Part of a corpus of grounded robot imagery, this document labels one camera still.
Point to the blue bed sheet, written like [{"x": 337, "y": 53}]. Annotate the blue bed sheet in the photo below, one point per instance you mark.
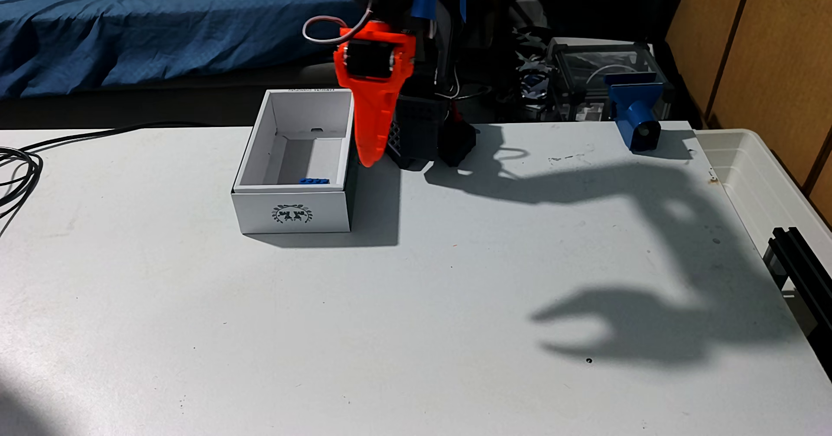
[{"x": 195, "y": 26}]

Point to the camouflage patterned item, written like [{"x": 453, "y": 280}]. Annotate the camouflage patterned item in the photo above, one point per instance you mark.
[{"x": 533, "y": 65}]

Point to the clear plastic container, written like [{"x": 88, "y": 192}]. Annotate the clear plastic container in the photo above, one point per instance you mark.
[{"x": 585, "y": 65}]

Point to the blue printed clamp part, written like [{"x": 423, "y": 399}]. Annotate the blue printed clamp part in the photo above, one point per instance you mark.
[{"x": 634, "y": 108}]

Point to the black aluminium extrusion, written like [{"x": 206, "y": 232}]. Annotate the black aluminium extrusion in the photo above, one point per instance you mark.
[{"x": 803, "y": 273}]

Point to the white cardboard box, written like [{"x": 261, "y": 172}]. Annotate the white cardboard box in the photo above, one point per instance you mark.
[{"x": 292, "y": 212}]

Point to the wooden cabinet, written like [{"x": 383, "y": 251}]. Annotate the wooden cabinet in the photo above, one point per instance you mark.
[{"x": 773, "y": 52}]

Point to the white plastic bin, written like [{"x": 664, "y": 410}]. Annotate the white plastic bin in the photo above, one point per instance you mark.
[{"x": 747, "y": 176}]

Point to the blue toy brick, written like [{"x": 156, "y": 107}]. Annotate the blue toy brick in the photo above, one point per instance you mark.
[{"x": 314, "y": 181}]

